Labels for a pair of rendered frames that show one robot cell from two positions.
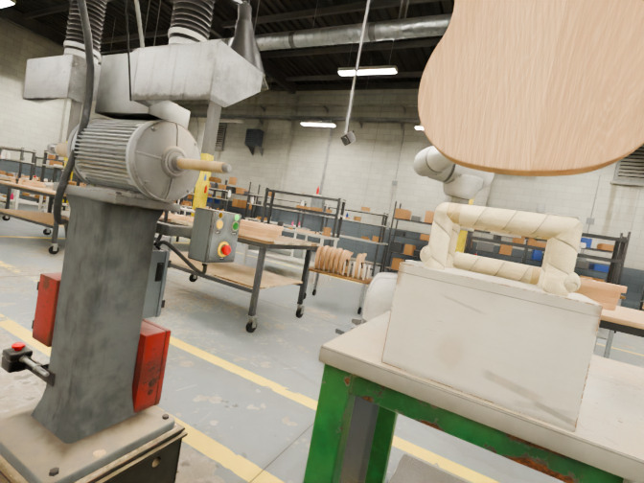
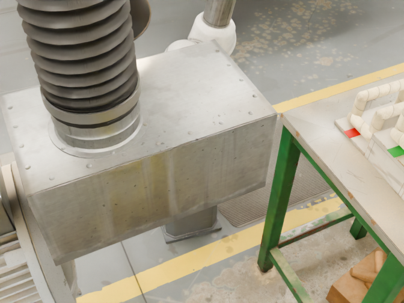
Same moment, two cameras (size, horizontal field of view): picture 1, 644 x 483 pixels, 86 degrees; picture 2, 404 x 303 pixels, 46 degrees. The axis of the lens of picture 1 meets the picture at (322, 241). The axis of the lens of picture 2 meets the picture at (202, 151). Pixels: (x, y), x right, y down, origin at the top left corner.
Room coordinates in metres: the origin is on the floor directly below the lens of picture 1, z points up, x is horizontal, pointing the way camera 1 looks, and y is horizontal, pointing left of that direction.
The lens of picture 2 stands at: (0.65, 0.71, 1.91)
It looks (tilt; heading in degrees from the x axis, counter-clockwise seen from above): 47 degrees down; 307
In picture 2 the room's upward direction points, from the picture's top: 1 degrees clockwise
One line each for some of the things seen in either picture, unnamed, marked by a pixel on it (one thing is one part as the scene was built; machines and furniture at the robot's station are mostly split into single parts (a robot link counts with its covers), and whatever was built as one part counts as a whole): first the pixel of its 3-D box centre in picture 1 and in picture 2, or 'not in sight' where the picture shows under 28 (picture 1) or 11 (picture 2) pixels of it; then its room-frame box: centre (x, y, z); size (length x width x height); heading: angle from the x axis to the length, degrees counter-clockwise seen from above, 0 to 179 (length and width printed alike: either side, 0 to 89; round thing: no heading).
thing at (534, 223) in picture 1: (502, 219); not in sight; (0.53, -0.26, 1.20); 0.20 x 0.03 x 0.03; 61
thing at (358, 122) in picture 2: not in sight; (361, 125); (0.89, -0.35, 0.96); 0.11 x 0.03 x 0.03; 152
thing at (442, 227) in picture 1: (439, 240); not in sight; (0.57, -0.19, 1.15); 0.03 x 0.03 x 0.09
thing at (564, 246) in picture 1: (561, 261); not in sight; (0.49, -0.34, 1.15); 0.03 x 0.03 x 0.09
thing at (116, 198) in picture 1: (118, 196); not in sight; (1.22, 0.74, 1.11); 0.36 x 0.24 x 0.04; 63
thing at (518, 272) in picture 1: (495, 267); not in sight; (0.67, -0.34, 1.12); 0.20 x 0.03 x 0.03; 61
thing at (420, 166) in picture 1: (430, 163); not in sight; (1.43, -0.38, 1.46); 0.18 x 0.14 x 0.13; 9
